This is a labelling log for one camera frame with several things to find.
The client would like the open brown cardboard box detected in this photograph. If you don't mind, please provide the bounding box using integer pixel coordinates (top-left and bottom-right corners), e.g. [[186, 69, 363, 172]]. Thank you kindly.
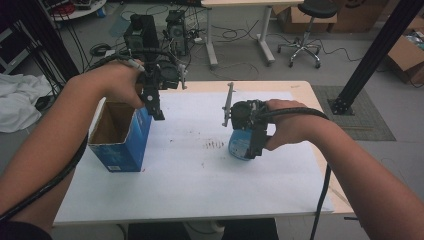
[[385, 16, 424, 85]]

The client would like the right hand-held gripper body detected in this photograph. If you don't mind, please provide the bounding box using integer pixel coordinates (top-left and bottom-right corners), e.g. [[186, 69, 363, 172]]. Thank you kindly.
[[222, 82, 271, 132]]

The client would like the white paper sheet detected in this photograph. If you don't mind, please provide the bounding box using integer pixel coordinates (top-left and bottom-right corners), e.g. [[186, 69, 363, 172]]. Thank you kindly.
[[53, 90, 335, 225]]

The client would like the coiled black cable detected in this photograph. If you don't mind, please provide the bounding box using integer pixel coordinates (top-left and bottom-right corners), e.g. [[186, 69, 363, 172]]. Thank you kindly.
[[89, 42, 113, 58]]

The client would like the black office stool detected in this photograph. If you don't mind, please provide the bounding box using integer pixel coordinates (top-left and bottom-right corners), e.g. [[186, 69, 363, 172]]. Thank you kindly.
[[277, 0, 340, 70]]

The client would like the blue can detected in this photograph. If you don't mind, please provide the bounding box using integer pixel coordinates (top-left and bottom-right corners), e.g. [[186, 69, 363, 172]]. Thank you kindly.
[[227, 129, 254, 162]]

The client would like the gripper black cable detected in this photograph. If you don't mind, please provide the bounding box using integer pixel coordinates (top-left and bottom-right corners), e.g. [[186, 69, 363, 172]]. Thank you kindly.
[[261, 106, 333, 240], [0, 48, 179, 223]]

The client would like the blue cardboard box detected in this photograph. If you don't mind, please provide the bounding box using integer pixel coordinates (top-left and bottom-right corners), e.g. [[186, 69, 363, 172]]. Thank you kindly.
[[87, 97, 153, 173]]

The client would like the grey floor mat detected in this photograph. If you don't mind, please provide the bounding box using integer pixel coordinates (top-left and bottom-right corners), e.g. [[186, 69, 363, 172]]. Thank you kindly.
[[311, 84, 398, 143]]

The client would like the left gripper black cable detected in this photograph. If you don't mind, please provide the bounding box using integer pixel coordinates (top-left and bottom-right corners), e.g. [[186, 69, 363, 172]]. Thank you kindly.
[[0, 48, 179, 223]]

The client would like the white cloth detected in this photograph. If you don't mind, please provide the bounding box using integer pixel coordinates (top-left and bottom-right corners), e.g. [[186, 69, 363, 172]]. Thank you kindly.
[[0, 73, 53, 134]]

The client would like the black metal pillar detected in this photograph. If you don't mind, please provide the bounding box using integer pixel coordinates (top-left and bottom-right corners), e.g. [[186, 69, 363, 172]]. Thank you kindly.
[[327, 0, 424, 116]]

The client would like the large black computer tower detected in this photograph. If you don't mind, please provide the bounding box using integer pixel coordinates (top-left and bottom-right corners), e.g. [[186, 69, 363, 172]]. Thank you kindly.
[[123, 13, 160, 64]]

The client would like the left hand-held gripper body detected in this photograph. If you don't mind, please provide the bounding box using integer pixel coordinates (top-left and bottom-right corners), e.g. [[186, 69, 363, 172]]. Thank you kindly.
[[134, 61, 188, 93]]

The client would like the white-legged desk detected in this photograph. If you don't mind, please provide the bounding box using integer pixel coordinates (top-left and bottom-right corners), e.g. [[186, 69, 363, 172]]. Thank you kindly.
[[200, 0, 305, 69]]

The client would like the round white table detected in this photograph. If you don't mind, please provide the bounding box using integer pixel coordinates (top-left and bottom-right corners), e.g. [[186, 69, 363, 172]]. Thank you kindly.
[[49, 0, 108, 22]]

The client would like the small black computer tower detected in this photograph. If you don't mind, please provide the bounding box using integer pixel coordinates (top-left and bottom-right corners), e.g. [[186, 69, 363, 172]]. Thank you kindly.
[[164, 9, 188, 57]]

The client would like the person's left hand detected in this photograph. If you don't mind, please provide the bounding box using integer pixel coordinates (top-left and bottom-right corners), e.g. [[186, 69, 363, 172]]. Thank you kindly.
[[71, 59, 148, 110]]

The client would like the person's dark clothing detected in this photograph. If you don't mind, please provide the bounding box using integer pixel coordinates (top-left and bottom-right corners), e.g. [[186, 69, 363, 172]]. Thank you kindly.
[[127, 218, 280, 240]]

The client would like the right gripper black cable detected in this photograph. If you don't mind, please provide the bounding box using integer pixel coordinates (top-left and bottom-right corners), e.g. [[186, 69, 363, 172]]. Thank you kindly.
[[261, 106, 333, 240]]

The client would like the person's right hand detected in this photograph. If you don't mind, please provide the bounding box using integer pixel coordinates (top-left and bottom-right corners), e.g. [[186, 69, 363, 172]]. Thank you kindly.
[[264, 98, 330, 152]]

